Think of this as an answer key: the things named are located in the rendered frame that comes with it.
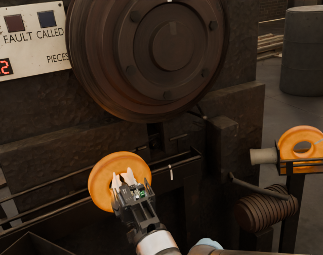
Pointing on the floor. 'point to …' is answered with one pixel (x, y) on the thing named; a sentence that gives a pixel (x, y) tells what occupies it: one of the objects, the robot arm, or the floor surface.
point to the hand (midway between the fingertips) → (119, 175)
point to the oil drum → (307, 51)
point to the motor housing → (261, 217)
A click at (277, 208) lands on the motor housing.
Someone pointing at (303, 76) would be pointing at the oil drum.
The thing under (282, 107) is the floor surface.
